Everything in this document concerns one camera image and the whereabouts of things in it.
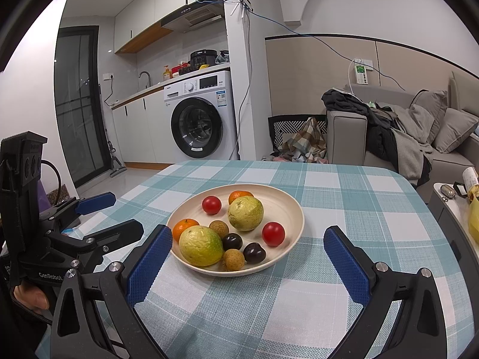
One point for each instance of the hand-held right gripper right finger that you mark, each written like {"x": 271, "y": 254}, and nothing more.
{"x": 348, "y": 265}

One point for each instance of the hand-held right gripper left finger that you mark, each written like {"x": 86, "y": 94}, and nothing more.
{"x": 149, "y": 265}

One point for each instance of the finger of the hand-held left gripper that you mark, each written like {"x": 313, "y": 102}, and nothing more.
{"x": 95, "y": 202}
{"x": 116, "y": 233}

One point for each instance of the orange mandarin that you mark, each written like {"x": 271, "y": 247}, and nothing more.
{"x": 240, "y": 195}
{"x": 183, "y": 228}

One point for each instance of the yellow-green guava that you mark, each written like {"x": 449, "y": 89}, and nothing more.
{"x": 200, "y": 246}

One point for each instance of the brown longan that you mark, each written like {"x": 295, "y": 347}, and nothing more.
{"x": 234, "y": 260}
{"x": 219, "y": 229}

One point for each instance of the red cherry tomato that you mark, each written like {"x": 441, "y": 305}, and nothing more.
{"x": 211, "y": 205}
{"x": 273, "y": 233}

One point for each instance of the cream round plate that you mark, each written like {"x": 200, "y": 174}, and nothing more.
{"x": 284, "y": 209}

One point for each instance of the dark purple plum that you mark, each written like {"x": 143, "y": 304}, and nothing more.
{"x": 232, "y": 241}
{"x": 254, "y": 253}

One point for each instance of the yellow guava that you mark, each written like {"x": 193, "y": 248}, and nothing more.
{"x": 245, "y": 213}

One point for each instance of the person's left forearm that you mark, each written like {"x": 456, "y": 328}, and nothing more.
{"x": 22, "y": 329}

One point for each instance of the person's left hand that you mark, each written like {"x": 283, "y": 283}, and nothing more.
{"x": 32, "y": 297}

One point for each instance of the patterned box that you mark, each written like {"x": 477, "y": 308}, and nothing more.
{"x": 56, "y": 195}

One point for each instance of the floor mop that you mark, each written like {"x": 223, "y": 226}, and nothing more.
{"x": 114, "y": 164}

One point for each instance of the white kitchen counter cabinet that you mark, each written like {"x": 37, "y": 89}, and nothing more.
{"x": 138, "y": 131}

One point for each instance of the black framed glass door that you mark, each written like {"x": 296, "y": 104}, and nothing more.
{"x": 78, "y": 112}

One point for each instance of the white side table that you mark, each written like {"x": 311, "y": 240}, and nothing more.
{"x": 445, "y": 224}

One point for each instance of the small metal object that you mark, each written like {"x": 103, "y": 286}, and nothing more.
{"x": 447, "y": 190}

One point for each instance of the plaid cloth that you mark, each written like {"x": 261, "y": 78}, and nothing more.
{"x": 305, "y": 142}

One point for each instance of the grey sofa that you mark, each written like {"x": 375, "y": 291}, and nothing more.
{"x": 346, "y": 134}

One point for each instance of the white washing machine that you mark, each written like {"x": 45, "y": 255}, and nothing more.
{"x": 198, "y": 119}

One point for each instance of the grey garment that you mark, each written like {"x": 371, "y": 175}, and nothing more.
{"x": 409, "y": 146}

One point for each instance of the metal faucet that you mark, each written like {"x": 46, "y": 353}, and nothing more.
{"x": 146, "y": 76}

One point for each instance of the dark clothes pile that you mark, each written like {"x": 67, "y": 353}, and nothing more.
{"x": 378, "y": 131}

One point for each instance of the yellow soap bottle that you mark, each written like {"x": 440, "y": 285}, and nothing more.
{"x": 167, "y": 74}

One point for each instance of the white bottle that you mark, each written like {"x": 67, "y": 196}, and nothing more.
{"x": 470, "y": 177}

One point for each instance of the checked cloth basket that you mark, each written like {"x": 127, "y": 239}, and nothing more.
{"x": 276, "y": 131}

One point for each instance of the red box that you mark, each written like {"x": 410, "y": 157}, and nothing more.
{"x": 181, "y": 70}

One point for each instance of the grey pillow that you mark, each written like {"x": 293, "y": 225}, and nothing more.
{"x": 454, "y": 131}
{"x": 430, "y": 112}

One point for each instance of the black pressure cooker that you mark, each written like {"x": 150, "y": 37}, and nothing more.
{"x": 204, "y": 60}

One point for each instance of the grey bag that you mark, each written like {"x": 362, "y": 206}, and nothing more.
{"x": 222, "y": 58}

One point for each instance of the range hood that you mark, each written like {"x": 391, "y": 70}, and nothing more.
{"x": 194, "y": 17}

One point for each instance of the white wall cabinet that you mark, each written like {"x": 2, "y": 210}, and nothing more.
{"x": 146, "y": 18}

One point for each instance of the white green wall device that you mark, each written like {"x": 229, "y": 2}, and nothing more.
{"x": 361, "y": 74}

